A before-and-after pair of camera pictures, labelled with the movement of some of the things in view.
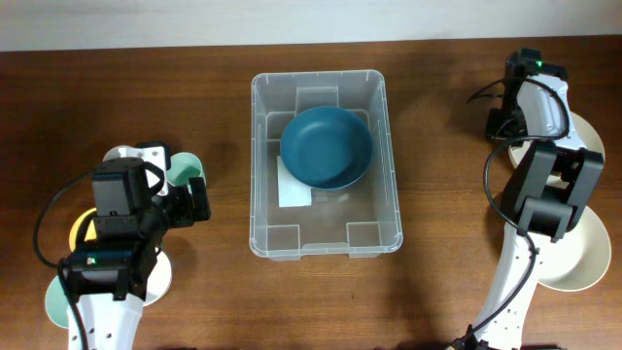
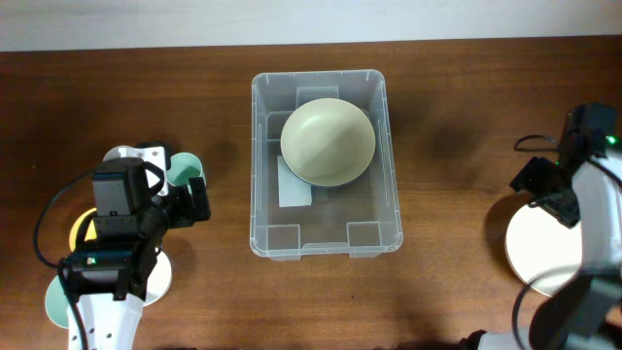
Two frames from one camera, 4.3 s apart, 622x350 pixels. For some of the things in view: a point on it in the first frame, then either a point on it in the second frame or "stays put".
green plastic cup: [183, 166] stays put
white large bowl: [578, 259] stays put
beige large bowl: [585, 130] to [328, 142]
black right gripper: [493, 131] to [565, 213]
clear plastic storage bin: [323, 173] stays put
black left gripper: [185, 210] stays put
